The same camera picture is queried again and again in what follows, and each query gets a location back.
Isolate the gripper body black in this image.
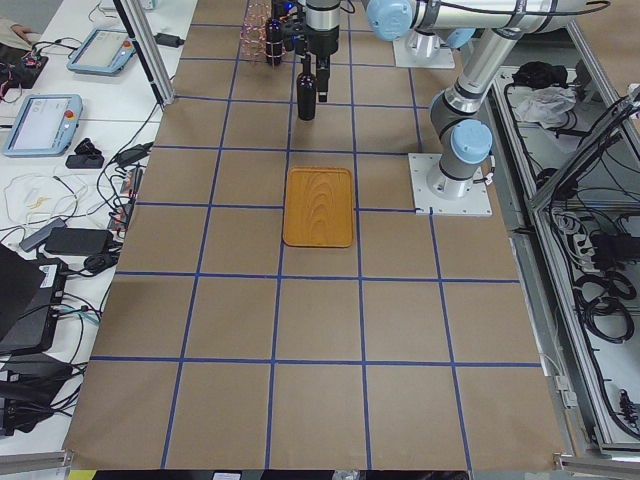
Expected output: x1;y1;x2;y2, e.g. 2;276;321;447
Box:
281;13;340;56

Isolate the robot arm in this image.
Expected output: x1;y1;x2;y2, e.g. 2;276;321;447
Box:
363;1;611;183
264;1;475;120

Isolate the wooden serving tray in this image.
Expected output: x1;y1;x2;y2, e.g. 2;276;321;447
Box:
282;166;355;248

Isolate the black power adapter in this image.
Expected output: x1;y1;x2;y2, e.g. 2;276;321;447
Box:
154;33;185;48

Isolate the teach pendant far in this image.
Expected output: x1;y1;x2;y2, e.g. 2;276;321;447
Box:
67;28;135;76

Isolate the teach pendant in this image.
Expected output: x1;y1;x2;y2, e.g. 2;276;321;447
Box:
2;94;83;158
67;28;135;76

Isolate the crumpled white cloth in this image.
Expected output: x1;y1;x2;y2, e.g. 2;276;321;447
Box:
514;86;577;128

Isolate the teach pendant near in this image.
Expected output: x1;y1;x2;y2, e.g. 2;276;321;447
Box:
2;94;83;158

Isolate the black power brick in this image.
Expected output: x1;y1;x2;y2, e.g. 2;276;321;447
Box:
44;227;112;256

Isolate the black laptop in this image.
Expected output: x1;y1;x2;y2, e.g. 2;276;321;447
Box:
1;246;67;355

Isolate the copper wire bottle basket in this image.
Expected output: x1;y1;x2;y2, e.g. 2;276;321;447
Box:
240;0;271;62

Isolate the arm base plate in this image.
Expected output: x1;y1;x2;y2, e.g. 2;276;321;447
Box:
408;153;492;217
393;29;455;69

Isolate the aluminium frame post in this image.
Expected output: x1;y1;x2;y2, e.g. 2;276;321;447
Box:
114;0;175;108

